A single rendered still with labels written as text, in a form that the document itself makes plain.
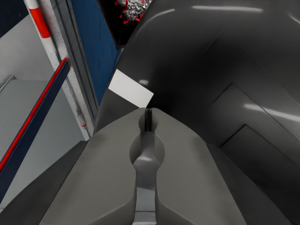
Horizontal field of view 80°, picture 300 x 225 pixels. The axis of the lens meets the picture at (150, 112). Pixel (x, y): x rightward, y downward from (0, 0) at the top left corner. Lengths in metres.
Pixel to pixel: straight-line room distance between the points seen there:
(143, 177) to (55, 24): 0.28
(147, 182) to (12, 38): 1.49
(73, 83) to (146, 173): 0.30
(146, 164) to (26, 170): 1.02
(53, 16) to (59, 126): 0.96
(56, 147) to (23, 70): 0.79
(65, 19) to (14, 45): 1.25
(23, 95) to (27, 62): 0.26
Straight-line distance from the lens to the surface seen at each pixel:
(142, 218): 0.92
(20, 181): 1.15
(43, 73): 1.68
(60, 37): 0.38
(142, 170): 0.18
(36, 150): 1.21
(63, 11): 0.39
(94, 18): 0.64
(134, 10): 0.35
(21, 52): 1.64
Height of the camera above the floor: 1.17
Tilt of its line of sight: 42 degrees down
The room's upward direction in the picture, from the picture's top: 179 degrees counter-clockwise
